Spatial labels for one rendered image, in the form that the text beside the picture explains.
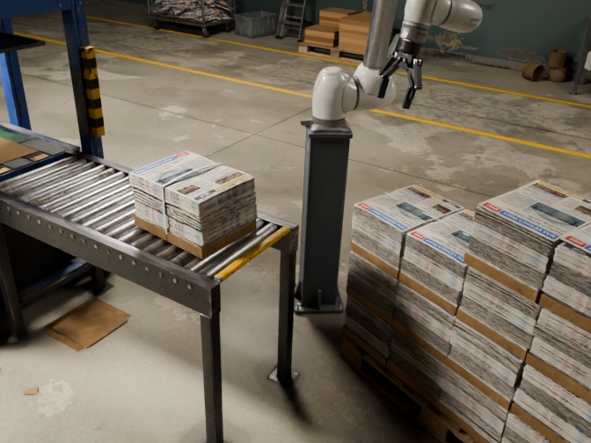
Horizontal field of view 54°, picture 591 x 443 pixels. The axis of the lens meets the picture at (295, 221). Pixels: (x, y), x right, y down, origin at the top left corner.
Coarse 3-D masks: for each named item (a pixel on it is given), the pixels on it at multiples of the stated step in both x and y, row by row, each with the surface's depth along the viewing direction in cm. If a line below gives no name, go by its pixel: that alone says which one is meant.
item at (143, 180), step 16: (160, 160) 225; (176, 160) 226; (192, 160) 226; (208, 160) 227; (144, 176) 212; (160, 176) 213; (176, 176) 214; (144, 192) 214; (144, 208) 218; (160, 224) 216
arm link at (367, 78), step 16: (384, 0) 244; (384, 16) 248; (368, 32) 257; (384, 32) 252; (368, 48) 259; (384, 48) 258; (368, 64) 262; (368, 80) 263; (368, 96) 267; (384, 96) 270
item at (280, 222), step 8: (64, 152) 290; (72, 152) 289; (80, 152) 289; (88, 160) 282; (96, 160) 281; (104, 160) 282; (120, 168) 274; (128, 168) 275; (264, 216) 237; (272, 216) 238; (280, 224) 232; (288, 224) 232; (296, 224) 233; (288, 232) 231; (296, 232) 233; (280, 240) 235; (288, 240) 233; (296, 240) 235; (280, 248) 237; (288, 248) 234; (296, 248) 237
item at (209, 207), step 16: (208, 176) 215; (224, 176) 215; (240, 176) 215; (176, 192) 202; (192, 192) 202; (208, 192) 202; (224, 192) 205; (240, 192) 212; (176, 208) 205; (192, 208) 199; (208, 208) 201; (224, 208) 207; (240, 208) 214; (256, 208) 221; (176, 224) 209; (192, 224) 203; (208, 224) 203; (224, 224) 209; (240, 224) 216; (192, 240) 207; (208, 240) 205
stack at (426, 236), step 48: (432, 192) 256; (384, 240) 235; (432, 240) 219; (384, 288) 243; (432, 288) 221; (480, 288) 202; (384, 336) 252; (432, 336) 228; (480, 336) 207; (528, 336) 192; (576, 336) 177; (384, 384) 265; (432, 384) 235; (528, 384) 197; (432, 432) 243; (480, 432) 221; (528, 432) 202; (576, 432) 186
